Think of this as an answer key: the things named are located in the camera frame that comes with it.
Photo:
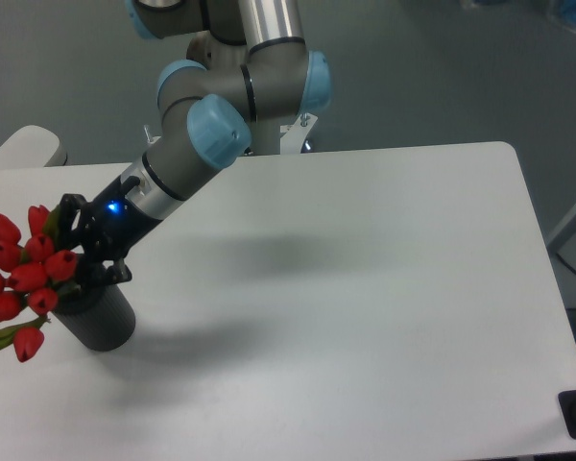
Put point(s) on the white chair armrest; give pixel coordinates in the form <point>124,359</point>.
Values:
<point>32,147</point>

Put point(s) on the red tulip bouquet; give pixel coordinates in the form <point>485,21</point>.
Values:
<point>36,275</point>

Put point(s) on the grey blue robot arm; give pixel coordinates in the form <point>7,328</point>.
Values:
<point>206,111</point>

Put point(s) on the dark grey ribbed vase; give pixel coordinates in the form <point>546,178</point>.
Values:
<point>101,319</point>

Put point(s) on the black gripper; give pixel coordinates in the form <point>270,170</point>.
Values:
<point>106,228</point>

